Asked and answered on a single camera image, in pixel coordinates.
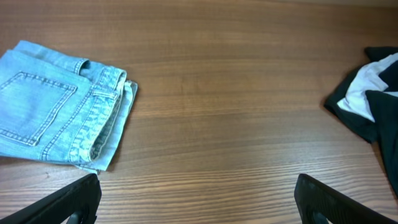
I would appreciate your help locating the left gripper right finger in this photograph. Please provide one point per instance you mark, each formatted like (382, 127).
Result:
(319, 203)

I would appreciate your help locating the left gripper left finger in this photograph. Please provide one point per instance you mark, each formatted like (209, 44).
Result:
(75, 203)

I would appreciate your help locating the light blue denim jeans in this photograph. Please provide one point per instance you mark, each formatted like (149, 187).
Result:
(61, 109)

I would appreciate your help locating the black garment under jeans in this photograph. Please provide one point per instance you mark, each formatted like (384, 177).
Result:
(384, 111)

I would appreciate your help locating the black and white shirt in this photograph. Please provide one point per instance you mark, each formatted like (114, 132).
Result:
(348, 102)

